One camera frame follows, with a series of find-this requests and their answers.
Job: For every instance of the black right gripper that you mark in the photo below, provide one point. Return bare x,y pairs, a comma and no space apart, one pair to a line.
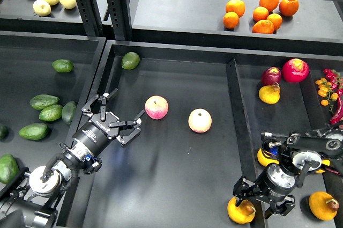
274,184

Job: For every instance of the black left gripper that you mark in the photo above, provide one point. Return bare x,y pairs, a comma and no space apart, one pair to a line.
104,127

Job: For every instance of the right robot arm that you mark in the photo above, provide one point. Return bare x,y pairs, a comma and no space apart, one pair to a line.
298,155

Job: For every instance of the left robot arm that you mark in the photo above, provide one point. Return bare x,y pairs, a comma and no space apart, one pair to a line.
31,197

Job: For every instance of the dark avocado right of pile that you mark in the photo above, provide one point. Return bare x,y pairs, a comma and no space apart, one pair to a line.
68,111

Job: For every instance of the green avocado middle pile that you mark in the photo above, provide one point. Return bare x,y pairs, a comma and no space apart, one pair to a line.
51,113

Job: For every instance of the green avocado tray corner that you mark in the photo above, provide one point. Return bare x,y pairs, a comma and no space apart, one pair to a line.
130,61

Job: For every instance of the dark green avocado top pile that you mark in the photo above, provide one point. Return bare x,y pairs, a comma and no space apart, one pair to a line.
42,101

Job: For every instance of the green avocado lower pile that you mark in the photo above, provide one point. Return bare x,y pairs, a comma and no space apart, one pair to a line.
34,131

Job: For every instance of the dark avocado at left edge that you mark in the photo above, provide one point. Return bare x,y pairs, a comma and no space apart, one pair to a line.
3,131

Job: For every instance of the yellow pear upper right tray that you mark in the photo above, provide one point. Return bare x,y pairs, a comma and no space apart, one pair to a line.
270,94

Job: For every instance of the dark red pear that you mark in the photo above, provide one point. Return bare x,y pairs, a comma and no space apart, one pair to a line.
270,76

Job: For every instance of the pale yellow pear right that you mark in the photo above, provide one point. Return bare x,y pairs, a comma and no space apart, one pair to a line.
68,4

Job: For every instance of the pale yellow pear front left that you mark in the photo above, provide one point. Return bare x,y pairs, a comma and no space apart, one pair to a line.
42,8

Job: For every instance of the pink red apple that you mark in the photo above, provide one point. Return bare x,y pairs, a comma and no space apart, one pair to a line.
156,107

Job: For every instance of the black centre tray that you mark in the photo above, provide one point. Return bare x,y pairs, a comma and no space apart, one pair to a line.
169,176

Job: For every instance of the pale yellow pink apple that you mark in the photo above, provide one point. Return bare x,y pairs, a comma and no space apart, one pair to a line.
200,120

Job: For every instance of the black left tray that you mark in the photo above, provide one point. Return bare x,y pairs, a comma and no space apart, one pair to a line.
26,71

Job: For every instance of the red chili pepper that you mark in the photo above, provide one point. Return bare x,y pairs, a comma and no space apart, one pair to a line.
338,114

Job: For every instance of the black shelf upright right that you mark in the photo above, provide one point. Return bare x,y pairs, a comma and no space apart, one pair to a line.
119,12

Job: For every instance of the black shelf upright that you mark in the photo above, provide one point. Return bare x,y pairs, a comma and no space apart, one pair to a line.
90,16
119,12

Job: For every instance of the large red apple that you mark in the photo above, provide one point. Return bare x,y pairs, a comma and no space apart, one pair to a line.
295,70

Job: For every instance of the black shelf upright left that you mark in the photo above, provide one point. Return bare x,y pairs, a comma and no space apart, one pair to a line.
90,16

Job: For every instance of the cherry tomato bunch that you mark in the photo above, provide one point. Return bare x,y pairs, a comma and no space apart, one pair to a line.
329,88

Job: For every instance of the orange far left lower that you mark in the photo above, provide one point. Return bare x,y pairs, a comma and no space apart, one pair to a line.
231,20

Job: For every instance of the orange bottom front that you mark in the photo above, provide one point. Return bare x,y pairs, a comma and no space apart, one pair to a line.
263,27

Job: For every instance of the orange far left upper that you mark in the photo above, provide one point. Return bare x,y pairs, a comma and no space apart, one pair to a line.
237,6

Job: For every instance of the orange right lower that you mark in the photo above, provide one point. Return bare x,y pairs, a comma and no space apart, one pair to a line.
276,19

